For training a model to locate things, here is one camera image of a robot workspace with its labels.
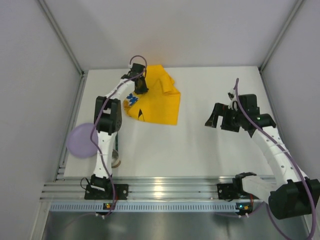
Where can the aluminium rail frame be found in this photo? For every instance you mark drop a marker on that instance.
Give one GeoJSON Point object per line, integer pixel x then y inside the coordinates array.
{"type": "Point", "coordinates": [204, 45]}

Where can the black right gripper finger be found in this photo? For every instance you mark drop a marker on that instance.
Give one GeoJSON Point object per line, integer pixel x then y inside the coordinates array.
{"type": "Point", "coordinates": [226, 123]}
{"type": "Point", "coordinates": [218, 111]}

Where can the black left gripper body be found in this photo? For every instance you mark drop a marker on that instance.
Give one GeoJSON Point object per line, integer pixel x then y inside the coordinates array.
{"type": "Point", "coordinates": [140, 88]}

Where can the beige metal cup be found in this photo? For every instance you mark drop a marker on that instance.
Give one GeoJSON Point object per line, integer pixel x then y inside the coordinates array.
{"type": "Point", "coordinates": [115, 160]}

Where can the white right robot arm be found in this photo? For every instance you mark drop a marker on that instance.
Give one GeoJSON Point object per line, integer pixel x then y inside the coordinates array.
{"type": "Point", "coordinates": [294, 193]}

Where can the purple plastic plate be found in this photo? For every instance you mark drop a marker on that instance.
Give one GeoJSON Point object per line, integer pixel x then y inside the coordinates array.
{"type": "Point", "coordinates": [79, 141]}

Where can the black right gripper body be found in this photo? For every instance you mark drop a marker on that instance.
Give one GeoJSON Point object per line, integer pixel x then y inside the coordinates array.
{"type": "Point", "coordinates": [225, 119]}

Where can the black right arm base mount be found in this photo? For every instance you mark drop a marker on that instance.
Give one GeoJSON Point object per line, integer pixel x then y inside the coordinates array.
{"type": "Point", "coordinates": [227, 192]}

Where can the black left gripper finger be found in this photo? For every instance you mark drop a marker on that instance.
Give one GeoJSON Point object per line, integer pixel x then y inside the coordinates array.
{"type": "Point", "coordinates": [138, 86]}
{"type": "Point", "coordinates": [144, 85]}

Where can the perforated grey cable duct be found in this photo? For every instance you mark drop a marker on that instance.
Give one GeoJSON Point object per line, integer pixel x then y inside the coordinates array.
{"type": "Point", "coordinates": [154, 207]}

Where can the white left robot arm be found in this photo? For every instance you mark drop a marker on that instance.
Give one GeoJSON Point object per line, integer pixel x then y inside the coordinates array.
{"type": "Point", "coordinates": [108, 121]}

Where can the yellow cartoon placemat cloth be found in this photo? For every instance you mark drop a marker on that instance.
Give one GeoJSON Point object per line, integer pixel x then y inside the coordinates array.
{"type": "Point", "coordinates": [160, 105]}

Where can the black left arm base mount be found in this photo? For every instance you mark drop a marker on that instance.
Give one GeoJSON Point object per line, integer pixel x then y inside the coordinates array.
{"type": "Point", "coordinates": [106, 191]}

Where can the fork with green handle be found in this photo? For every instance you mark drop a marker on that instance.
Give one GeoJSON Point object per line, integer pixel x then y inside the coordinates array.
{"type": "Point", "coordinates": [116, 143]}

